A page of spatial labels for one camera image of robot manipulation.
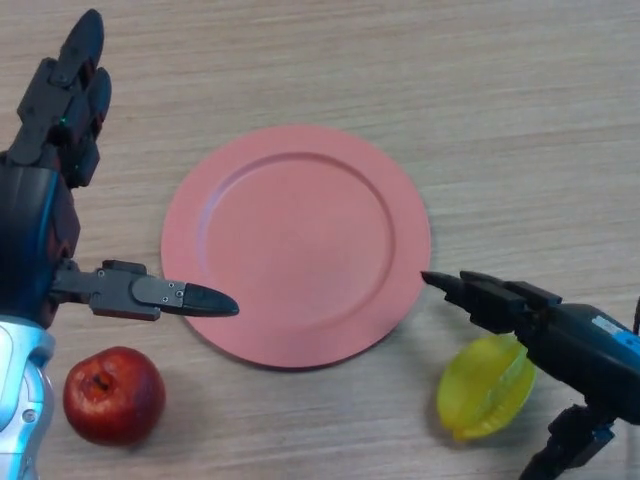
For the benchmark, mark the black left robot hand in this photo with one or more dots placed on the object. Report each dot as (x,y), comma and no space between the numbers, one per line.
(30,225)

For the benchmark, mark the red apple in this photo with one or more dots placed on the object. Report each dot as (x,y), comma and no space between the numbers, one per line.
(115,397)

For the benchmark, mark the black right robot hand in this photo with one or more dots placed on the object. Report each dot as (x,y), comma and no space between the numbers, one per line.
(590,350)

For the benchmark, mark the pink round plate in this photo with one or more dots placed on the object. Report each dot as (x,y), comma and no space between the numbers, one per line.
(300,245)

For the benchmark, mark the yellow starfruit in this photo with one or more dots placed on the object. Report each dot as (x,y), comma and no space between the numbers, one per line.
(480,390)

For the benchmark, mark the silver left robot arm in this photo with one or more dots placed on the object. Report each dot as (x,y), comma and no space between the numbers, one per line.
(20,400)

